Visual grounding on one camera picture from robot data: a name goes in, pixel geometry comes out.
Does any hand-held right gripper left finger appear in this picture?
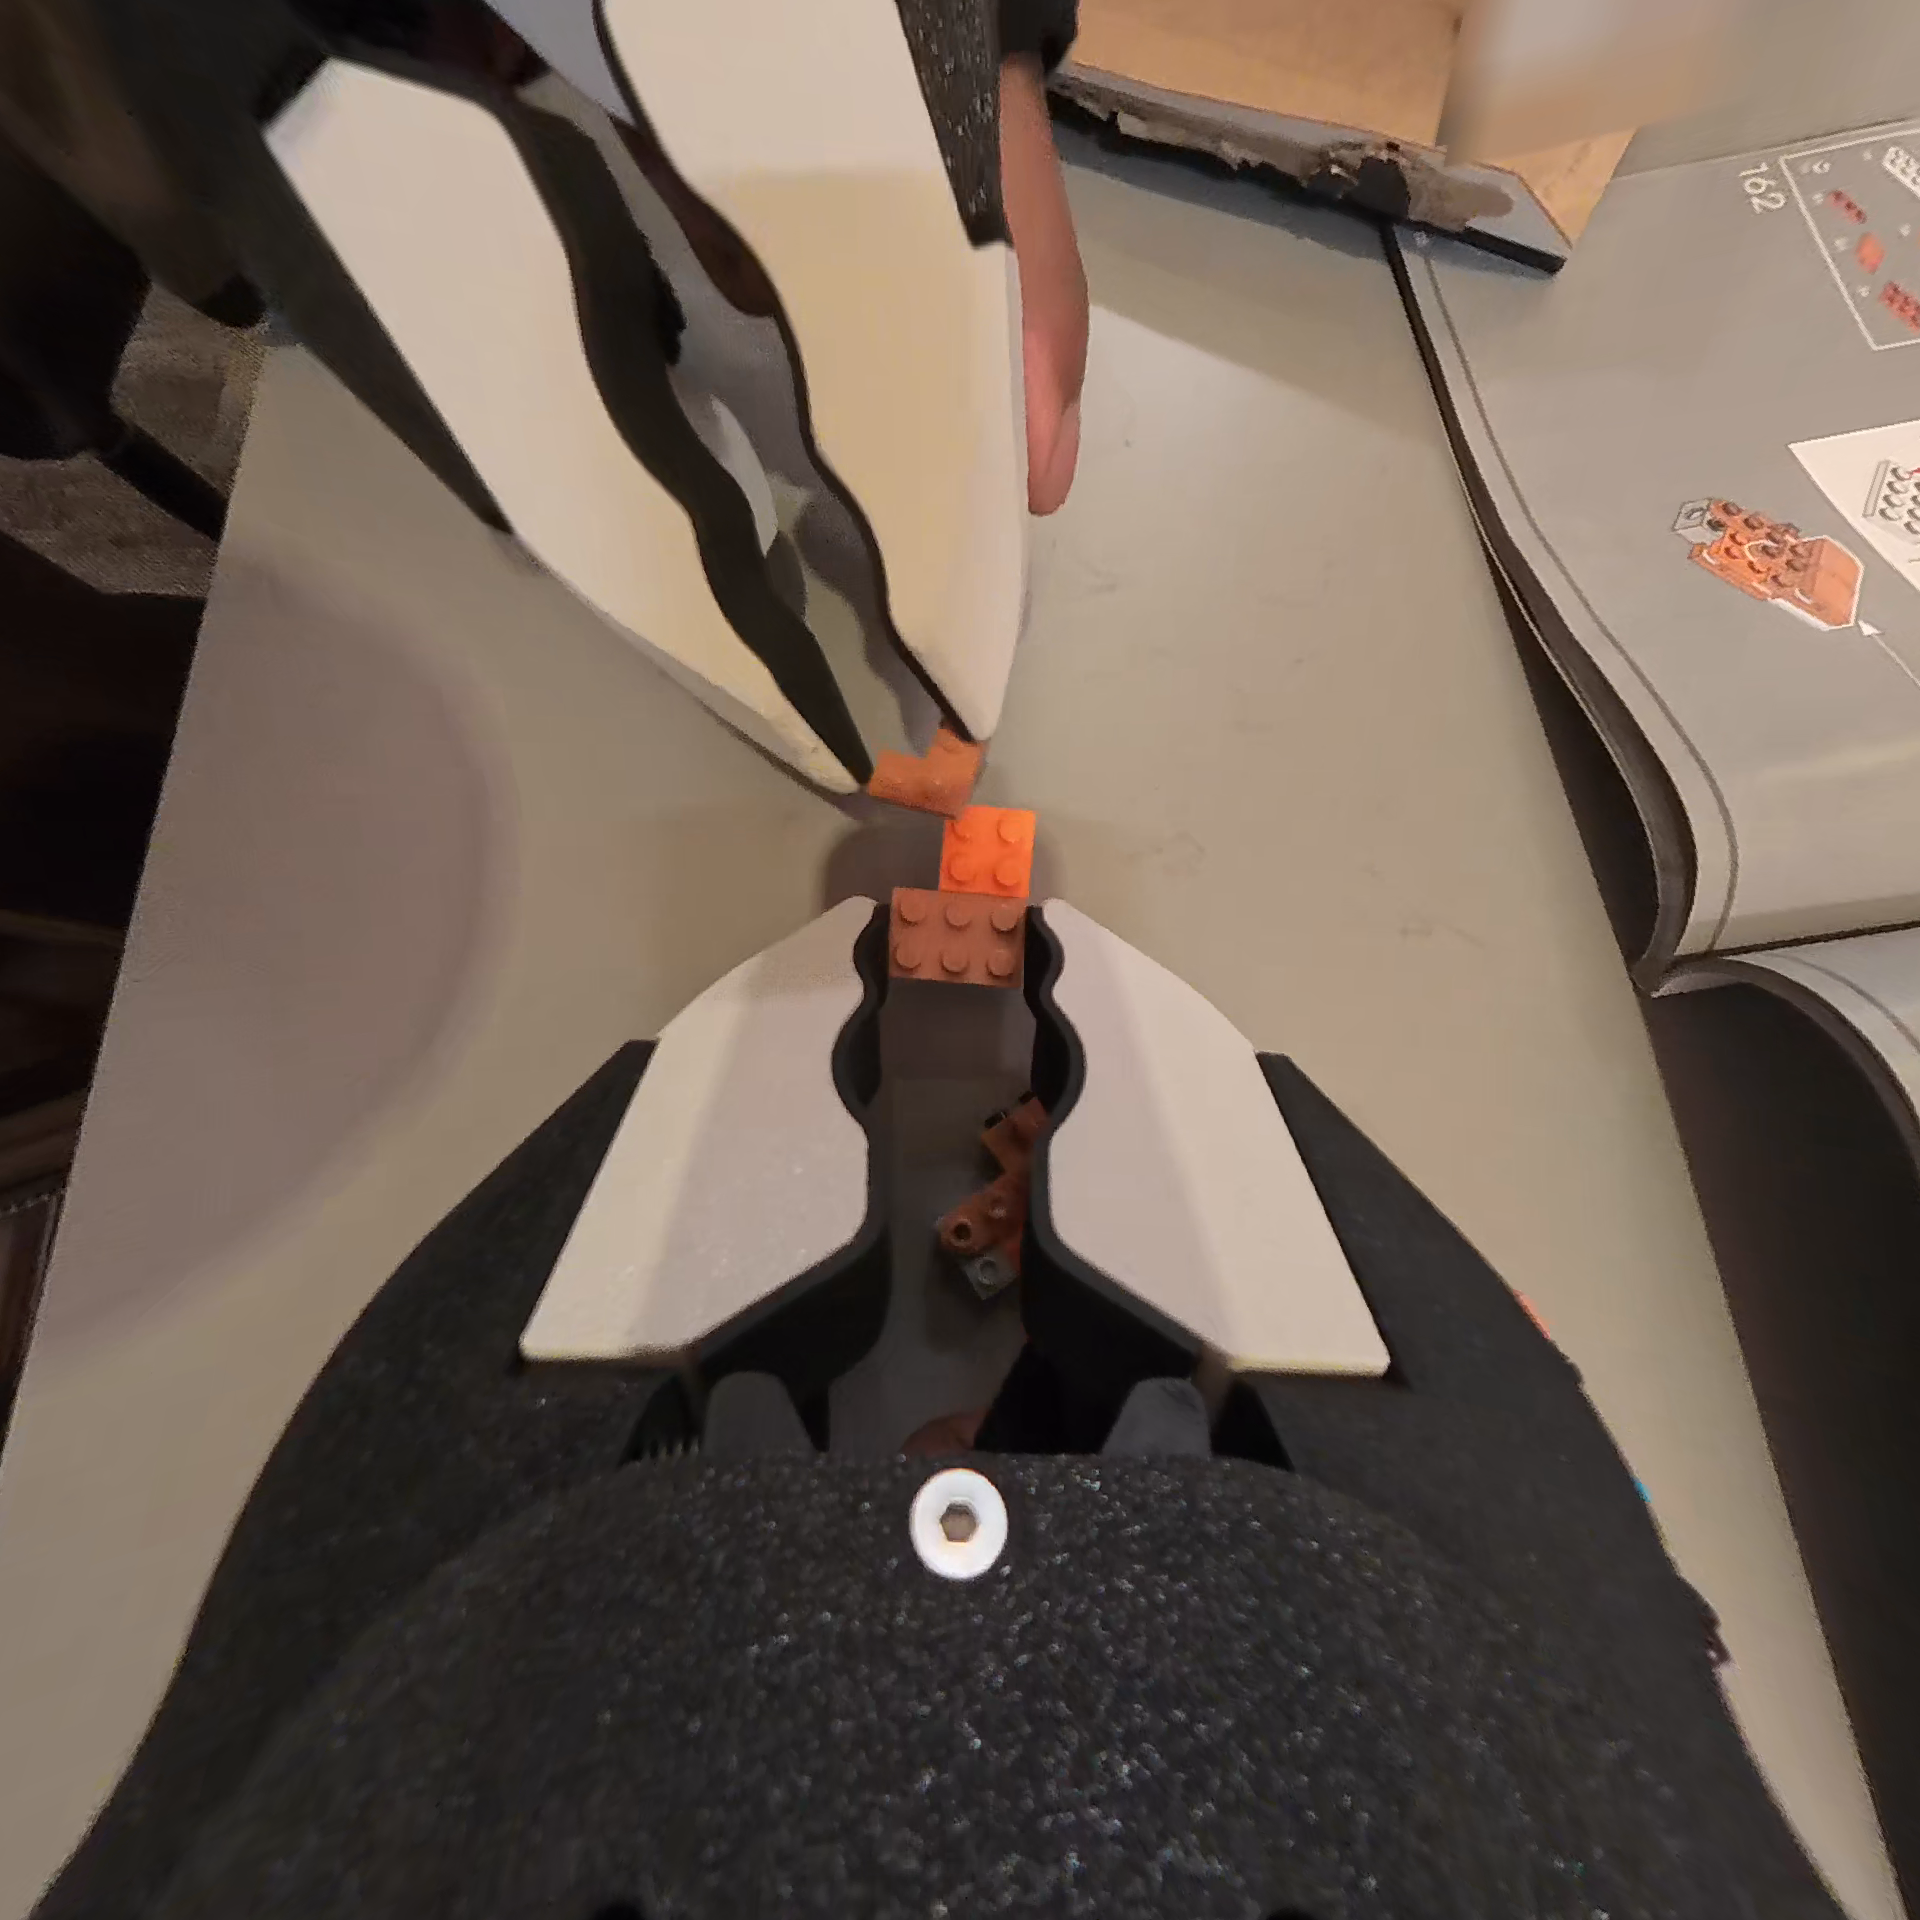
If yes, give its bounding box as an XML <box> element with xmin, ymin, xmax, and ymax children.
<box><xmin>515</xmin><ymin>894</ymin><xmax>893</xmax><ymax>1370</ymax></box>

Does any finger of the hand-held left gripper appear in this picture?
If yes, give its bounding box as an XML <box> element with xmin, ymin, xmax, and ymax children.
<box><xmin>589</xmin><ymin>0</ymin><xmax>1034</xmax><ymax>745</ymax></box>
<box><xmin>259</xmin><ymin>55</ymin><xmax>877</xmax><ymax>797</ymax></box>

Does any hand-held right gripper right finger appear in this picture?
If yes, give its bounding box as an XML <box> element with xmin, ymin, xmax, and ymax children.
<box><xmin>1032</xmin><ymin>894</ymin><xmax>1396</xmax><ymax>1380</ymax></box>

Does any small brown brick assembly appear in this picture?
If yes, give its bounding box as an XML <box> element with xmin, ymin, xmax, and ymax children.
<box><xmin>937</xmin><ymin>1096</ymin><xmax>1056</xmax><ymax>1305</ymax></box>

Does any small brick plate stack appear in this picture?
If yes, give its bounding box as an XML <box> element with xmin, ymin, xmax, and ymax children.
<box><xmin>888</xmin><ymin>803</ymin><xmax>1043</xmax><ymax>984</ymax></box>

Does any angled brown brick plate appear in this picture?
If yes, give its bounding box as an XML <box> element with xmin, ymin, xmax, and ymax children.
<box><xmin>867</xmin><ymin>725</ymin><xmax>992</xmax><ymax>817</ymax></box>

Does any person's left hand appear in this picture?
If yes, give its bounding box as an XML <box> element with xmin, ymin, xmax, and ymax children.
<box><xmin>998</xmin><ymin>61</ymin><xmax>1091</xmax><ymax>517</ymax></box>

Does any cardboard box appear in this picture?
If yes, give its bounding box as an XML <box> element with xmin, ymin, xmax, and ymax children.
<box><xmin>1049</xmin><ymin>0</ymin><xmax>1639</xmax><ymax>272</ymax></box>

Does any grey building instruction booklet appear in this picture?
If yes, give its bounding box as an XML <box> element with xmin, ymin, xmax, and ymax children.
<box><xmin>1385</xmin><ymin>111</ymin><xmax>1920</xmax><ymax>1920</ymax></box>

